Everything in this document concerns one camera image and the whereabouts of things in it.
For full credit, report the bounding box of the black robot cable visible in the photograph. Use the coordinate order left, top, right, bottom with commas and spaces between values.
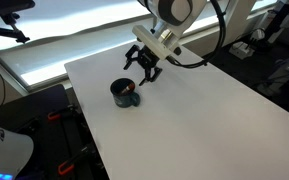
166, 0, 226, 70

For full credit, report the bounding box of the white power strip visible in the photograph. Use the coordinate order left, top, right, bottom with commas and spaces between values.
229, 41, 254, 60

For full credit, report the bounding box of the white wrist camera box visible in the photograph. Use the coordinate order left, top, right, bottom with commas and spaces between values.
132, 25, 171, 60

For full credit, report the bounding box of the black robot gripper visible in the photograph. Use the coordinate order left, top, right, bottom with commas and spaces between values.
123, 45, 163, 86

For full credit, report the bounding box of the black orange clamp near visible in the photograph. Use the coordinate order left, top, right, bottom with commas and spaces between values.
57, 144, 92, 176

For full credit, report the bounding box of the black orange clamp far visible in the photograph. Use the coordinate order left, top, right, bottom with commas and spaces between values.
47, 105, 77, 121

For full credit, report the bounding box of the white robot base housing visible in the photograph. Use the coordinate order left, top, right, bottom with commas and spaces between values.
0, 127, 34, 180

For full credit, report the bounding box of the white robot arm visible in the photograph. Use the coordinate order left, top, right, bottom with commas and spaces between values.
124, 0, 207, 86

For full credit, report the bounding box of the red capped white marker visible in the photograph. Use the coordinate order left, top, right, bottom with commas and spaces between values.
121, 83, 135, 94

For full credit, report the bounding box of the dark teal ceramic mug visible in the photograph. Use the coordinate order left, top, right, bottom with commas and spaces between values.
110, 78, 141, 108

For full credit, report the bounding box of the black orange clamp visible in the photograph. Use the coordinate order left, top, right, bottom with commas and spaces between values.
47, 105, 77, 121
57, 144, 92, 176

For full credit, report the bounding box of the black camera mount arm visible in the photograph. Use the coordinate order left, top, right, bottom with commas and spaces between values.
0, 0, 35, 43

